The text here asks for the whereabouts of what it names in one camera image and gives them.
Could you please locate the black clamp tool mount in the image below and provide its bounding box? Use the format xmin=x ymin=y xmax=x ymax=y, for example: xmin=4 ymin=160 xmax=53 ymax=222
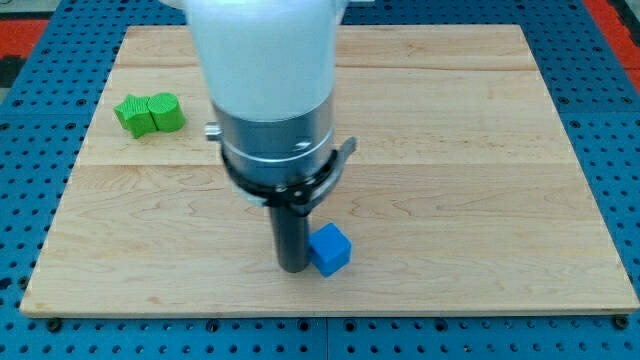
xmin=221 ymin=137 xmax=357 ymax=216

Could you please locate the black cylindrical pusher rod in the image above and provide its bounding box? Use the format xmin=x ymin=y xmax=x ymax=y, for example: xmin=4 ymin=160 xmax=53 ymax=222
xmin=269 ymin=207 xmax=310 ymax=273

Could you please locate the blue cube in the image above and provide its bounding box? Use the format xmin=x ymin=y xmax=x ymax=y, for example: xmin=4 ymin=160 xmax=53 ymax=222
xmin=309 ymin=223 xmax=352 ymax=277

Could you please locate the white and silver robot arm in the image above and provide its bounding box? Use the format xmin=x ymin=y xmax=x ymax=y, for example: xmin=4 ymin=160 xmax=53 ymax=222
xmin=169 ymin=0 xmax=357 ymax=273

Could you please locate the green cylinder block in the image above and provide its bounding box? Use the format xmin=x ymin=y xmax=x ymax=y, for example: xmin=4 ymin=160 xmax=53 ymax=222
xmin=147 ymin=92 xmax=185 ymax=132

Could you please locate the wooden board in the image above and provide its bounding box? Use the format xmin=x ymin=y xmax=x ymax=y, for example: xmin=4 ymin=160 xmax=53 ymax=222
xmin=20 ymin=25 xmax=639 ymax=318

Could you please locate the green star block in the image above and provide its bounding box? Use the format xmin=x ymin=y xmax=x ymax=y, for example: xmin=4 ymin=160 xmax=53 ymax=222
xmin=113 ymin=94 xmax=157 ymax=138

